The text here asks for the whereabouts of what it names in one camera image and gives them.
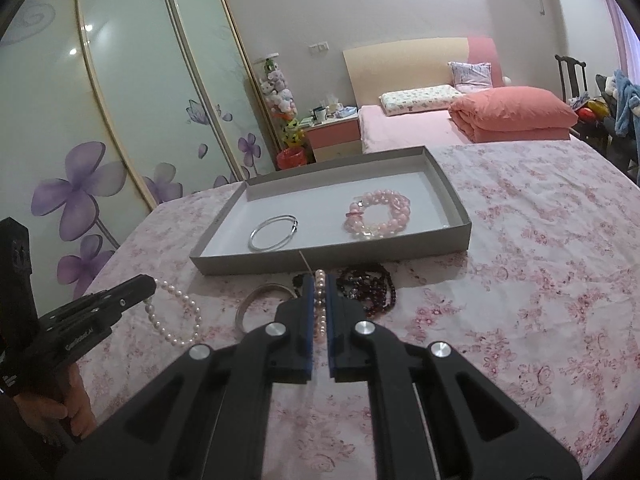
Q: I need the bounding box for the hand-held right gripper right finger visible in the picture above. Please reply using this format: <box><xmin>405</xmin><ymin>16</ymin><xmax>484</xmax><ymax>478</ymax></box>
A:
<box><xmin>327</xmin><ymin>273</ymin><xmax>584</xmax><ymax>480</ymax></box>

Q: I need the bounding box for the bed with cream pink headboard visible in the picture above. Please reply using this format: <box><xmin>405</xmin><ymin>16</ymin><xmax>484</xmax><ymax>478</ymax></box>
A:
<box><xmin>342</xmin><ymin>36</ymin><xmax>576</xmax><ymax>156</ymax></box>

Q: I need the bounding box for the lilac patterned pillow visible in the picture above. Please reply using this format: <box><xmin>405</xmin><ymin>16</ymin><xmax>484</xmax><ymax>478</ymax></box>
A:
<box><xmin>447</xmin><ymin>61</ymin><xmax>493</xmax><ymax>93</ymax></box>

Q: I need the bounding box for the person's left forearm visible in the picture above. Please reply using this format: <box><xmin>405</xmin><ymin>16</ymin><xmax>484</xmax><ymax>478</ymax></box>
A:
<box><xmin>0</xmin><ymin>392</ymin><xmax>71</xmax><ymax>480</ymax></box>

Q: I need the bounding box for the red waste bin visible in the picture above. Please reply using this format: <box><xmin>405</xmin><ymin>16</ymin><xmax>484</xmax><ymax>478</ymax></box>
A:
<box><xmin>276</xmin><ymin>146</ymin><xmax>307</xmax><ymax>171</ymax></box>

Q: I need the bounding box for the blue garment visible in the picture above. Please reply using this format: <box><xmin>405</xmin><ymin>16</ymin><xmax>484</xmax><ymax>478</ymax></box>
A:
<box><xmin>612</xmin><ymin>69</ymin><xmax>640</xmax><ymax>138</ymax></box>

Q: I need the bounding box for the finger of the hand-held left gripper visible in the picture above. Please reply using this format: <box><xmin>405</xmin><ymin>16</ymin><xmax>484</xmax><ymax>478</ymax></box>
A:
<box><xmin>39</xmin><ymin>274</ymin><xmax>158</xmax><ymax>361</ymax></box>

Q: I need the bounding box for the plush toy tower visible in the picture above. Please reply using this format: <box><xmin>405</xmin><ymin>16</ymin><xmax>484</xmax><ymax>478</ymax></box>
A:
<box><xmin>255</xmin><ymin>54</ymin><xmax>306</xmax><ymax>148</ymax></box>

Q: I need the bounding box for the grey cardboard tray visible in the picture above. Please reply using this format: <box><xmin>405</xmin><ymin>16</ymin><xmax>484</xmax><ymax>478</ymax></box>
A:
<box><xmin>189</xmin><ymin>145</ymin><xmax>472</xmax><ymax>277</ymax></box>

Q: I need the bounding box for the peach pearl bracelet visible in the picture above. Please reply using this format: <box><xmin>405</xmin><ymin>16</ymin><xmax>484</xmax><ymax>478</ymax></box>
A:
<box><xmin>314</xmin><ymin>270</ymin><xmax>329</xmax><ymax>343</ymax></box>

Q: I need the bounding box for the white patterned pillow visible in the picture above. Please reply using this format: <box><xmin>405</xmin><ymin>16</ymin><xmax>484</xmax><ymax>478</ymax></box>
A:
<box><xmin>378</xmin><ymin>85</ymin><xmax>466</xmax><ymax>113</ymax></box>

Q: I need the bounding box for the white pearl necklace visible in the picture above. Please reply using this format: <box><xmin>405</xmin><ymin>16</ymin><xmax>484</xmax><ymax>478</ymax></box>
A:
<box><xmin>143</xmin><ymin>280</ymin><xmax>203</xmax><ymax>347</ymax></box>

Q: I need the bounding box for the dark wooden chair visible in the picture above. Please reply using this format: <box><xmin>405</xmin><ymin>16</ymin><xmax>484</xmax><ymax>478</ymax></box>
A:
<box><xmin>554</xmin><ymin>54</ymin><xmax>588</xmax><ymax>103</ymax></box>

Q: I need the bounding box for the pink bead bracelet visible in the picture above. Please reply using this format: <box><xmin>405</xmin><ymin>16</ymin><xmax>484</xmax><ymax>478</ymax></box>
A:
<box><xmin>343</xmin><ymin>190</ymin><xmax>412</xmax><ymax>241</ymax></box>

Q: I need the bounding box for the folded pink quilt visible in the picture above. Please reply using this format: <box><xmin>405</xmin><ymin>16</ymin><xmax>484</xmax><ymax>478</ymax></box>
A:
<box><xmin>448</xmin><ymin>86</ymin><xmax>580</xmax><ymax>145</ymax></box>

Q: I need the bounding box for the dark red bead necklace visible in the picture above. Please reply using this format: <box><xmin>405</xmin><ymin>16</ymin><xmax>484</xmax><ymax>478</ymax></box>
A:
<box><xmin>336</xmin><ymin>263</ymin><xmax>397</xmax><ymax>318</ymax></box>

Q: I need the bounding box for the person's left hand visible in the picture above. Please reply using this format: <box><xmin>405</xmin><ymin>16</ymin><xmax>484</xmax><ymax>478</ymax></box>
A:
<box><xmin>15</xmin><ymin>361</ymin><xmax>99</xmax><ymax>440</ymax></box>

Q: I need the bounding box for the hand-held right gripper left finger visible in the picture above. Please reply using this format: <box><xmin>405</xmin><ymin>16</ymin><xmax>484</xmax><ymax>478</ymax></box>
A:
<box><xmin>55</xmin><ymin>274</ymin><xmax>317</xmax><ymax>480</ymax></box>

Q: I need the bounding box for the pink floral bed sheet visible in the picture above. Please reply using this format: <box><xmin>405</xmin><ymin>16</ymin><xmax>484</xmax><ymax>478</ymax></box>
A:
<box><xmin>75</xmin><ymin>137</ymin><xmax>640</xmax><ymax>480</ymax></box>

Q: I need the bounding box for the pink curtain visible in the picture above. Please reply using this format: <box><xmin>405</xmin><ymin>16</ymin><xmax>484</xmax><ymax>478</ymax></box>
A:
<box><xmin>597</xmin><ymin>0</ymin><xmax>640</xmax><ymax>86</ymax></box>

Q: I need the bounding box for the thin silver bangle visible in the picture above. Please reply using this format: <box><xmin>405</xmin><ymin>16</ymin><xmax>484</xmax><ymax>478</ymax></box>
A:
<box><xmin>248</xmin><ymin>215</ymin><xmax>299</xmax><ymax>252</ymax></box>

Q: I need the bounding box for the pink cream nightstand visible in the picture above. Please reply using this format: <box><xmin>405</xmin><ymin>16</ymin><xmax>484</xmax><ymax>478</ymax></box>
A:
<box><xmin>302</xmin><ymin>115</ymin><xmax>362</xmax><ymax>163</ymax></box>

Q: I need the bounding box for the wide silver bangle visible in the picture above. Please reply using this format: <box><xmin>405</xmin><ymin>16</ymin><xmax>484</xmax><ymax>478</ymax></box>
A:
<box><xmin>235</xmin><ymin>283</ymin><xmax>301</xmax><ymax>333</ymax></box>

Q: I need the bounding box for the floral sliding door wardrobe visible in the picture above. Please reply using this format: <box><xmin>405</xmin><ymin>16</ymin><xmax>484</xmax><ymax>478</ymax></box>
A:
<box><xmin>0</xmin><ymin>0</ymin><xmax>278</xmax><ymax>321</ymax></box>

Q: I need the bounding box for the colourful bag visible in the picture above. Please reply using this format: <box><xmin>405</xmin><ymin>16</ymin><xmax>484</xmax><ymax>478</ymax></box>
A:
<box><xmin>572</xmin><ymin>100</ymin><xmax>608</xmax><ymax>126</ymax></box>

